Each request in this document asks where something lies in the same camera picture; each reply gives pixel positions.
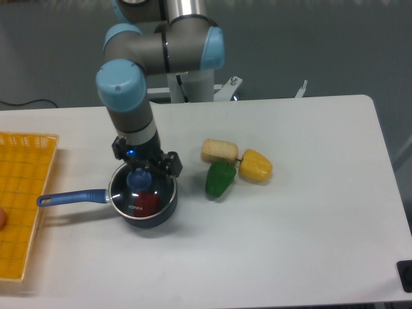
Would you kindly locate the yellow plastic basket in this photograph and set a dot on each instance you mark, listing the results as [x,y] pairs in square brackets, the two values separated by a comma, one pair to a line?
[26,161]

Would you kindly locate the green bell pepper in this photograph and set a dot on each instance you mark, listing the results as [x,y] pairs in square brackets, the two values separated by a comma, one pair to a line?
[219,177]

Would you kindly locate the glass lid blue knob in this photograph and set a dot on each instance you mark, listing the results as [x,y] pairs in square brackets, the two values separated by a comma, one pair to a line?
[125,185]

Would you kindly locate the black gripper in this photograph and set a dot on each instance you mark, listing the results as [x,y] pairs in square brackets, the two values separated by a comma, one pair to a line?
[148,154]

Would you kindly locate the yellow bell pepper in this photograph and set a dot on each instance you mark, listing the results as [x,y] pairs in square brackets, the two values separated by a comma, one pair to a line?
[254,166]

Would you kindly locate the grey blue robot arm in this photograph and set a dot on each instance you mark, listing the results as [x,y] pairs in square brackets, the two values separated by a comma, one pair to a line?
[153,37]

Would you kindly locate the black table corner device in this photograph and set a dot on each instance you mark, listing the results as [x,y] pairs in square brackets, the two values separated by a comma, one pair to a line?
[405,273]

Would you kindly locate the orange object in basket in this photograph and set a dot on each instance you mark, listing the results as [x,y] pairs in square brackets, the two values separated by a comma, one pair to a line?
[3,217]

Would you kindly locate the beige bread loaf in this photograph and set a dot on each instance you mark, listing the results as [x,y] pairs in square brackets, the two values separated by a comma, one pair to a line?
[213,150]

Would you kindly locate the dark pot blue handle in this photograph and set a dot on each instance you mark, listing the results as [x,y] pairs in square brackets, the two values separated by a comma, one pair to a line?
[101,196]

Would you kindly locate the red bell pepper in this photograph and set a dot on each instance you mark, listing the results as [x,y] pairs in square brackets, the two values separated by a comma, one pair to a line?
[146,204]

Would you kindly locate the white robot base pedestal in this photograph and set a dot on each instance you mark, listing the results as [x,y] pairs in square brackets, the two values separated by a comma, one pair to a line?
[208,86]

